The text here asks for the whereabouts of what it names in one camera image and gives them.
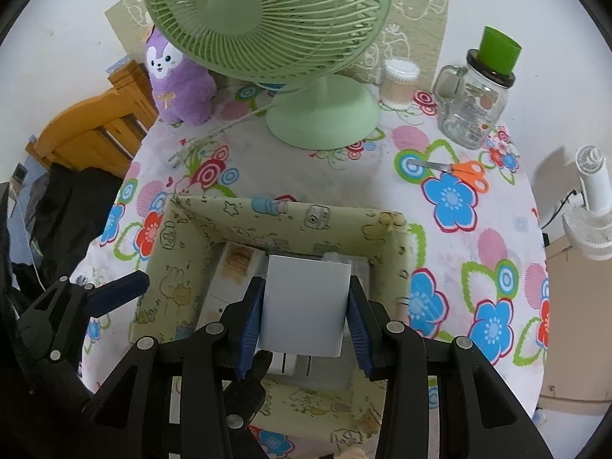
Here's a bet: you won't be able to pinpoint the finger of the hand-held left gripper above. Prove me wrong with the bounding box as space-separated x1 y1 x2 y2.
19 270 150 345
225 349 267 431

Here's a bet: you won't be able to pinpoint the yellow patterned storage box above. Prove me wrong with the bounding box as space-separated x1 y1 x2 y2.
129 194 414 441

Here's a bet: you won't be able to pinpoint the green desk fan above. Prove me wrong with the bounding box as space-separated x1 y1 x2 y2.
142 0 394 150

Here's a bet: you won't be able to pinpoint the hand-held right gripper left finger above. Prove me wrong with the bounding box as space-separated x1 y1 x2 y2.
83 275 267 459

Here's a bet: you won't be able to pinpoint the wooden bed headboard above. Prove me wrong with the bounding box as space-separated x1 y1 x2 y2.
25 60 161 173

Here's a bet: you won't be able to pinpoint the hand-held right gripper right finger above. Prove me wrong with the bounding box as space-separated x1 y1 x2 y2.
347 275 555 459

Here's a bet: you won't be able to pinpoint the white clip fan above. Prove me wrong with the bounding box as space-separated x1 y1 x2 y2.
562 146 612 261

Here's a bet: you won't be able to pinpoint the small white printed box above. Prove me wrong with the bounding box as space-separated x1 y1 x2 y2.
268 351 316 376

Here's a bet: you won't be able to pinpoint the orange handled scissors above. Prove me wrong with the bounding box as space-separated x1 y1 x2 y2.
415 160 491 193

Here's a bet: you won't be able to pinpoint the glass mug jar green lid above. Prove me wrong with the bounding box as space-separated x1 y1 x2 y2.
433 26 523 150

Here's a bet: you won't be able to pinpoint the black fan cable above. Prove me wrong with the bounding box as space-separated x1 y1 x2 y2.
540 189 581 230

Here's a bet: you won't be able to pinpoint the clear cotton swab container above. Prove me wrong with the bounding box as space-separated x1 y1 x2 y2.
379 58 422 110

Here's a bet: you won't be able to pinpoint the white fan power cord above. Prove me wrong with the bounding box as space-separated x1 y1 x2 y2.
167 91 288 169

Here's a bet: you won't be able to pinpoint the purple plush toy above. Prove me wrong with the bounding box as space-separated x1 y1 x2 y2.
145 26 216 126

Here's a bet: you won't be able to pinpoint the black clothing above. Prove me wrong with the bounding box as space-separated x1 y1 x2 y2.
29 163 125 278

